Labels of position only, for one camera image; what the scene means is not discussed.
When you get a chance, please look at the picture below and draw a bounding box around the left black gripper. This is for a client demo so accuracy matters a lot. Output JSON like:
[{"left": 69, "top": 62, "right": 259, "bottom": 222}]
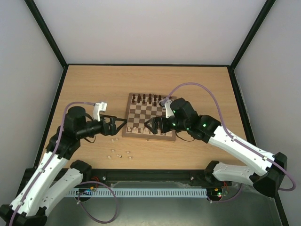
[{"left": 78, "top": 114, "right": 128, "bottom": 139}]

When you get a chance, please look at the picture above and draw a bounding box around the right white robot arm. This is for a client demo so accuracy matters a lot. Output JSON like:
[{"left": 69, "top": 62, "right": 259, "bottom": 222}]
[{"left": 122, "top": 94, "right": 287, "bottom": 198}]

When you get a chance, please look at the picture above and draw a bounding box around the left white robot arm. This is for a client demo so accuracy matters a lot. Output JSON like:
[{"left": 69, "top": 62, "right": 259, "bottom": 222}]
[{"left": 0, "top": 102, "right": 127, "bottom": 226}]

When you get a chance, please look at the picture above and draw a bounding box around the wooden chess board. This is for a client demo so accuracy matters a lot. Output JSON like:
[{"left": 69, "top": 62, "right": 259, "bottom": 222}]
[{"left": 122, "top": 93, "right": 176, "bottom": 142}]

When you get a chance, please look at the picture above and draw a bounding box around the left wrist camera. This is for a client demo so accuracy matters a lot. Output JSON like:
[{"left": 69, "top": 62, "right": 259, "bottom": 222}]
[{"left": 93, "top": 101, "right": 108, "bottom": 121}]

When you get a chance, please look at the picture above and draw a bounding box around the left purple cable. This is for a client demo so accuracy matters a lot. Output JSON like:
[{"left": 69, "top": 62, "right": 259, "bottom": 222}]
[{"left": 9, "top": 100, "right": 118, "bottom": 226}]

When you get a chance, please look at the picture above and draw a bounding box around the purple cable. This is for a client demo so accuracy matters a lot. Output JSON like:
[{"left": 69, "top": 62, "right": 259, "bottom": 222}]
[
  {"left": 9, "top": 100, "right": 118, "bottom": 226},
  {"left": 168, "top": 82, "right": 296, "bottom": 204}
]

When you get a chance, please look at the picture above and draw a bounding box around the black enclosure frame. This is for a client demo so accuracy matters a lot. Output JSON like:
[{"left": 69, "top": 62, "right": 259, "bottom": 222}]
[{"left": 4, "top": 0, "right": 290, "bottom": 226}]

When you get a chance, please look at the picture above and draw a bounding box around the white slotted cable duct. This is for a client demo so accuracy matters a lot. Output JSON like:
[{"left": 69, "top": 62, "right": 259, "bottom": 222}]
[{"left": 65, "top": 188, "right": 207, "bottom": 198}]

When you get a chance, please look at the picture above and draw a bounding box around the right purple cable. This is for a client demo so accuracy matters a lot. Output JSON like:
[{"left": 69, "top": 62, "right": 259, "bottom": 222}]
[{"left": 168, "top": 82, "right": 296, "bottom": 204}]

